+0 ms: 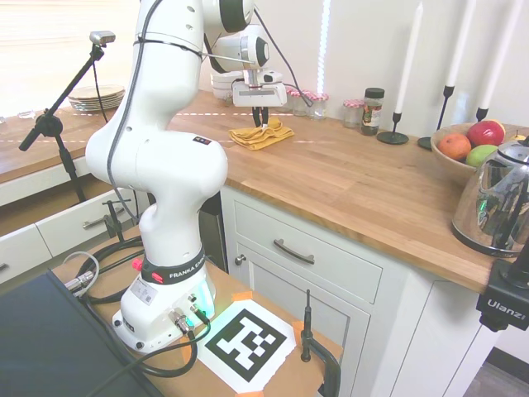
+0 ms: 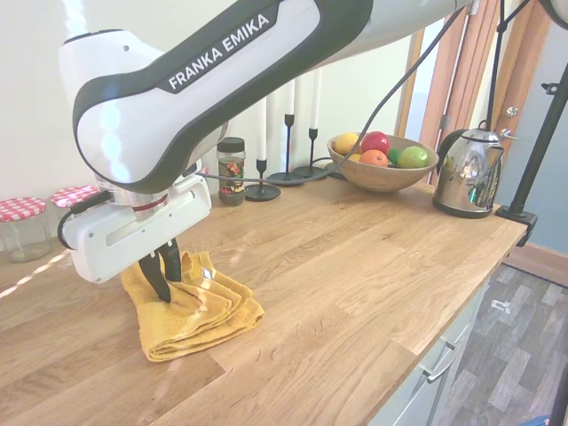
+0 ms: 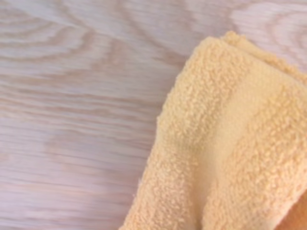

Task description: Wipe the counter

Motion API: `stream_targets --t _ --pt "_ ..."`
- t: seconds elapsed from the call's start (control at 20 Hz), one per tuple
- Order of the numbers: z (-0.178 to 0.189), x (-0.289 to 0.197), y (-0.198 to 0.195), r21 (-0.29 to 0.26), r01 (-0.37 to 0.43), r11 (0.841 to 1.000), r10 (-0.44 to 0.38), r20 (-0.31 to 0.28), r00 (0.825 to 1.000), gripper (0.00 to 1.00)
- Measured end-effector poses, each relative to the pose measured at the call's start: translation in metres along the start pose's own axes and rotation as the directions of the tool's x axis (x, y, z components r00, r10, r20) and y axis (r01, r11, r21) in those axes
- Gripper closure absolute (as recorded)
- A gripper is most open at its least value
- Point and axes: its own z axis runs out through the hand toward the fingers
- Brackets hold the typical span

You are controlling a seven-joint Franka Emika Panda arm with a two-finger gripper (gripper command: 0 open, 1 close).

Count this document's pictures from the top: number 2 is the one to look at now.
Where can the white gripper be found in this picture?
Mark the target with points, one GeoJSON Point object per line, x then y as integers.
{"type": "Point", "coordinates": [124, 239]}

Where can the yellow towel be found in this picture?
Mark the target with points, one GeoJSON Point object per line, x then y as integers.
{"type": "Point", "coordinates": [199, 324]}

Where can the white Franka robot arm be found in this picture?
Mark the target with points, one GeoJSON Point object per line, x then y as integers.
{"type": "Point", "coordinates": [222, 80]}

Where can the spice jar black lid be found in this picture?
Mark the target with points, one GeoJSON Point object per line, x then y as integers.
{"type": "Point", "coordinates": [231, 173]}

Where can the glass jar red checkered lid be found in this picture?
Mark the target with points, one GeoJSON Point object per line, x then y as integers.
{"type": "Point", "coordinates": [73, 195]}
{"type": "Point", "coordinates": [22, 231]}

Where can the short black candle holder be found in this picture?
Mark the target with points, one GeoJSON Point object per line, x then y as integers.
{"type": "Point", "coordinates": [262, 191]}

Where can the white taper candle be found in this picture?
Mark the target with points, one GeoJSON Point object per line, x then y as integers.
{"type": "Point", "coordinates": [315, 100]}
{"type": "Point", "coordinates": [289, 100]}
{"type": "Point", "coordinates": [262, 133]}

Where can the tall black candle holder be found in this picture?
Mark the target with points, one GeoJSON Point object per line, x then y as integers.
{"type": "Point", "coordinates": [289, 128]}

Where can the medium black candle holder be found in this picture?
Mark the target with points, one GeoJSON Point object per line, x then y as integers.
{"type": "Point", "coordinates": [313, 137]}

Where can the yellow lemon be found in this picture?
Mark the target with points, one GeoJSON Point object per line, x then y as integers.
{"type": "Point", "coordinates": [347, 143]}

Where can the wooden fruit bowl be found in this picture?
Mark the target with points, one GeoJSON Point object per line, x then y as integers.
{"type": "Point", "coordinates": [381, 179]}

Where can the orange fruit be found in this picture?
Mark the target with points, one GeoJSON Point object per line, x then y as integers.
{"type": "Point", "coordinates": [373, 158]}

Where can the red apple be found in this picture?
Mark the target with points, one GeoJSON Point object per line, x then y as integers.
{"type": "Point", "coordinates": [375, 142]}

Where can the dark green lime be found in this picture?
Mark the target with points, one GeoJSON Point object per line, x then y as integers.
{"type": "Point", "coordinates": [393, 156]}

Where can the green apple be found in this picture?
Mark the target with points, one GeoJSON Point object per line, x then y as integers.
{"type": "Point", "coordinates": [412, 157]}

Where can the white kitchen cabinet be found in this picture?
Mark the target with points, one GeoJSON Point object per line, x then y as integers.
{"type": "Point", "coordinates": [412, 399]}

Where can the stainless steel kettle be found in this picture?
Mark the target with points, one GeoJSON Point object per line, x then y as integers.
{"type": "Point", "coordinates": [466, 186]}

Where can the silver door lock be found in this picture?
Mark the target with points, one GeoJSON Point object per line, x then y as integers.
{"type": "Point", "coordinates": [513, 112]}

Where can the wooden door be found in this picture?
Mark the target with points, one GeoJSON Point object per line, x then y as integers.
{"type": "Point", "coordinates": [523, 89]}

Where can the wooden door frame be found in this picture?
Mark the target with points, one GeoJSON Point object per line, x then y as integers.
{"type": "Point", "coordinates": [461, 89]}

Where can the black camera stand clamp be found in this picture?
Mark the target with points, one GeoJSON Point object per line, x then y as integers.
{"type": "Point", "coordinates": [539, 146]}

